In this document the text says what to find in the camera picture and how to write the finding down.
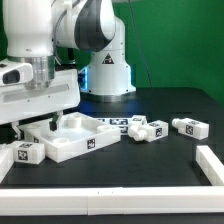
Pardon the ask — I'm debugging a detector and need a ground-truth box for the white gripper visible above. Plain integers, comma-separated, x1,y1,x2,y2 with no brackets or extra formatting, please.
0,69,80,140

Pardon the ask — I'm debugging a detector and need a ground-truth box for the white square tabletop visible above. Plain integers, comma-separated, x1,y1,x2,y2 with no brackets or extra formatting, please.
19,112,121,163

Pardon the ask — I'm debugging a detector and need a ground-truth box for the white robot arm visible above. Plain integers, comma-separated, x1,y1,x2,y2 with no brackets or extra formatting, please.
0,0,136,130

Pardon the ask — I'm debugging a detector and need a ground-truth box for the white left fence bar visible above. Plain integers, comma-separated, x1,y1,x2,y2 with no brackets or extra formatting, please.
0,145,14,183

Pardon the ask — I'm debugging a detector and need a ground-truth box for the white fence bar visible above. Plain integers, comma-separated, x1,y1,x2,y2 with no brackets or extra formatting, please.
0,186,224,216
196,145,224,186
0,145,14,183

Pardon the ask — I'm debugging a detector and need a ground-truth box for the white marker sheet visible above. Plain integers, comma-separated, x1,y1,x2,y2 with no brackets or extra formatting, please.
99,118,131,135

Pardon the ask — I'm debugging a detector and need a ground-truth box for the white front fence bar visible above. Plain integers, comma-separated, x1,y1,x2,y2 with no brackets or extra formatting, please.
0,186,224,216

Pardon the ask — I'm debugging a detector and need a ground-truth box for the white right fence bar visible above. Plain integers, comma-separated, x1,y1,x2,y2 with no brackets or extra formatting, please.
196,145,224,186

